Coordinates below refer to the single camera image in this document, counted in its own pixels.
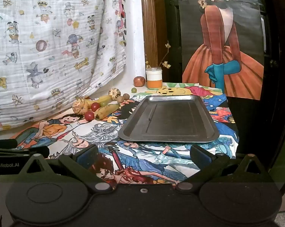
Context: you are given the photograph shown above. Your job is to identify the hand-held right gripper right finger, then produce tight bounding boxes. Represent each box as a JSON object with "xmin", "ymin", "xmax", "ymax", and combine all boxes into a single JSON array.
[{"xmin": 176, "ymin": 145, "xmax": 267, "ymax": 191}]

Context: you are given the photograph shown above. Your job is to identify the colourful cartoon tablecloth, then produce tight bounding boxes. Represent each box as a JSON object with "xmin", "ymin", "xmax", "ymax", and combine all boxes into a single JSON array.
[{"xmin": 10, "ymin": 82, "xmax": 240, "ymax": 185}]

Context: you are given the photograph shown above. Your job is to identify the small striped melon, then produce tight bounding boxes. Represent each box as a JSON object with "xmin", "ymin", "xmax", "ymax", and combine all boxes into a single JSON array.
[{"xmin": 109, "ymin": 88, "xmax": 121, "ymax": 100}]

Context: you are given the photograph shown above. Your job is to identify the wall poster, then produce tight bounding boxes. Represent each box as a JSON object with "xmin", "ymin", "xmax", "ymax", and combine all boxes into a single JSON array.
[{"xmin": 176, "ymin": 0, "xmax": 266, "ymax": 100}]

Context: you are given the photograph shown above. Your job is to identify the wooden door frame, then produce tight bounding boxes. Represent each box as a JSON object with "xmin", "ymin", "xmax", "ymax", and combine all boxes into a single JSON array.
[{"xmin": 141, "ymin": 0, "xmax": 168, "ymax": 81}]

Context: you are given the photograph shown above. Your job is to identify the dried flower twigs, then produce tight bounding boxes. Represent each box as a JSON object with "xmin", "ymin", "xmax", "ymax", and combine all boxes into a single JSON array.
[{"xmin": 145, "ymin": 41, "xmax": 172, "ymax": 70}]

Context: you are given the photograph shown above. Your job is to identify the large striped melon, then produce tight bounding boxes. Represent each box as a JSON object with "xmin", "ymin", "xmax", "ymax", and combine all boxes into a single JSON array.
[{"xmin": 72, "ymin": 99, "xmax": 89, "ymax": 115}]

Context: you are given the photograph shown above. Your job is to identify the red apple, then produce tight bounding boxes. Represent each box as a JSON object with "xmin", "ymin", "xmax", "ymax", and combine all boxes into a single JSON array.
[{"xmin": 133, "ymin": 76, "xmax": 145, "ymax": 87}]

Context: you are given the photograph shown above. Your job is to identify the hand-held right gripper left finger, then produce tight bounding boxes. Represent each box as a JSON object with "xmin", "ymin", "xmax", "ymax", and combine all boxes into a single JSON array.
[{"xmin": 21, "ymin": 144, "xmax": 115, "ymax": 192}]

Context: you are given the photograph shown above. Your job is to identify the pink cartoon cloth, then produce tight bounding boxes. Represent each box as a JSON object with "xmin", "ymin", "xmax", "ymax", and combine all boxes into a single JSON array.
[{"xmin": 115, "ymin": 0, "xmax": 127, "ymax": 48}]

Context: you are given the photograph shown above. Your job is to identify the yellow banana with sticker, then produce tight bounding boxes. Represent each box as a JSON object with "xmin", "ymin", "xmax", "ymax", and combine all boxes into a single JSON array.
[{"xmin": 86, "ymin": 95, "xmax": 113, "ymax": 106}]

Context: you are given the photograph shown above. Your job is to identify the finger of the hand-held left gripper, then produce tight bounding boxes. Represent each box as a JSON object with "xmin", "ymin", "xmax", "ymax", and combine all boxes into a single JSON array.
[
  {"xmin": 0, "ymin": 139, "xmax": 18, "ymax": 149},
  {"xmin": 0, "ymin": 146, "xmax": 50, "ymax": 158}
]

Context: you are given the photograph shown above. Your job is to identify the white cartoon printed blanket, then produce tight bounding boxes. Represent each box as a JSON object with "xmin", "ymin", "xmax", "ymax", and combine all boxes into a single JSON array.
[{"xmin": 0, "ymin": 0, "xmax": 127, "ymax": 133}]

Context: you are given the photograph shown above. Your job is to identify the metal tray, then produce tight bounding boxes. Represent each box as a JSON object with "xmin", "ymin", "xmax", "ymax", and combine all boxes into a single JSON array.
[{"xmin": 118, "ymin": 95, "xmax": 220, "ymax": 143}]

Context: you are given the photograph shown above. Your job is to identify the white and orange jar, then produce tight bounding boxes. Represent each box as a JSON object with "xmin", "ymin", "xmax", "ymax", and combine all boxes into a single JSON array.
[{"xmin": 146, "ymin": 67, "xmax": 163, "ymax": 90}]

